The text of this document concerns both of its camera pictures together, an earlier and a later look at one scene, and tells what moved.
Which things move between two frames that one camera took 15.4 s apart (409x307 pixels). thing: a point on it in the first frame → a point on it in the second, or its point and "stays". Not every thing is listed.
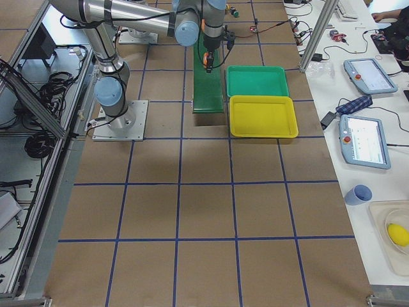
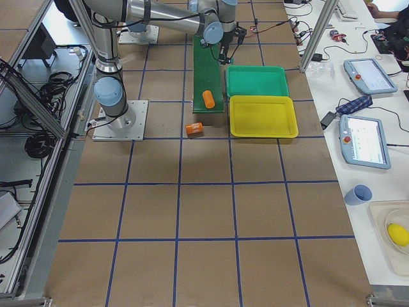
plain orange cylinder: (205, 57) → (208, 99)
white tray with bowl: (390, 219) stays
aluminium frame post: (328, 12) stays
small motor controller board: (253, 29) stays
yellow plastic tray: (268, 116) stays
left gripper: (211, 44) → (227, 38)
